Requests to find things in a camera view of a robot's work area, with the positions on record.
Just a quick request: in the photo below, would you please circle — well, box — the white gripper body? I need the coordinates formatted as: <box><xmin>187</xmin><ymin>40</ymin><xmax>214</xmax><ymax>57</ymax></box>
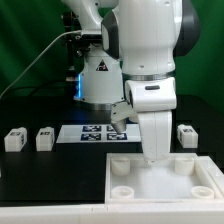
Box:
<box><xmin>125</xmin><ymin>77</ymin><xmax>177</xmax><ymax>161</ymax></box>

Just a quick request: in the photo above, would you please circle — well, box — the white cable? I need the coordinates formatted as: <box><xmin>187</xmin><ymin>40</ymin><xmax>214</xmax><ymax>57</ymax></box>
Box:
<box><xmin>0</xmin><ymin>29</ymin><xmax>83</xmax><ymax>100</ymax></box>

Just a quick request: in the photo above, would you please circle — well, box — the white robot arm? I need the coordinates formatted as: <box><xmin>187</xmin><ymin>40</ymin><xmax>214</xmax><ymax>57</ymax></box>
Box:
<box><xmin>62</xmin><ymin>0</ymin><xmax>200</xmax><ymax>161</ymax></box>

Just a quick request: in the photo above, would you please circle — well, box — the white square table top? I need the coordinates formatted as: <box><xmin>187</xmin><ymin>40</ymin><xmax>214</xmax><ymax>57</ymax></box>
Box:
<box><xmin>105</xmin><ymin>153</ymin><xmax>224</xmax><ymax>204</ymax></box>

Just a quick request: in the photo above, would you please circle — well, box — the white tag base sheet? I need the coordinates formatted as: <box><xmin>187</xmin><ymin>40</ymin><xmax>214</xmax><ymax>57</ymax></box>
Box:
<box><xmin>57</xmin><ymin>124</ymin><xmax>141</xmax><ymax>143</ymax></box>

